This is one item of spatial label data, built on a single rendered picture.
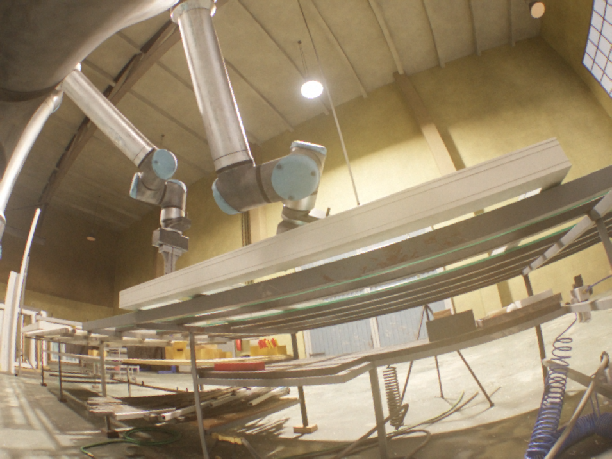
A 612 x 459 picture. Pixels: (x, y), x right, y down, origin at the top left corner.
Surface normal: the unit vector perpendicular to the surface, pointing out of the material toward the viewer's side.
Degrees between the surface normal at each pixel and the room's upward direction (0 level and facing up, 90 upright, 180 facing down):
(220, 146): 125
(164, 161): 92
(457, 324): 90
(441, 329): 90
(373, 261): 90
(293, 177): 135
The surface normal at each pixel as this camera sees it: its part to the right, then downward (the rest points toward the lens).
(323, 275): -0.49, -0.29
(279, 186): -0.04, 0.36
